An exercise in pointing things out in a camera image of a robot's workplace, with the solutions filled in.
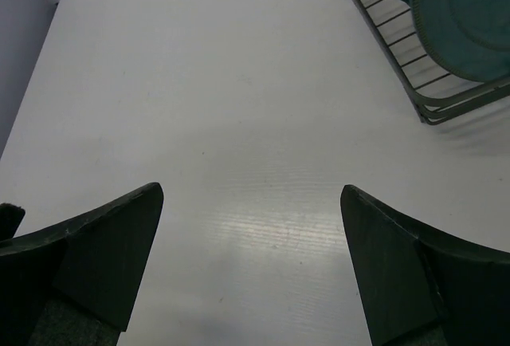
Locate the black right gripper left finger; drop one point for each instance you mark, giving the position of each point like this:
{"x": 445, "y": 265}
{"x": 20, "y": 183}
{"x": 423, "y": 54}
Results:
{"x": 76, "y": 282}

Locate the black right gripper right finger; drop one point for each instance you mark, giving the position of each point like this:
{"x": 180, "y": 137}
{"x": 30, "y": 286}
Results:
{"x": 419, "y": 285}

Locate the light blue round plate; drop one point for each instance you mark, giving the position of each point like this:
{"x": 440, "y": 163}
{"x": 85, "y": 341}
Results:
{"x": 468, "y": 38}

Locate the grey wire dish rack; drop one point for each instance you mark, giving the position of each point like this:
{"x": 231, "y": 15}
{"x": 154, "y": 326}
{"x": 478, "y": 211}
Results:
{"x": 435, "y": 93}

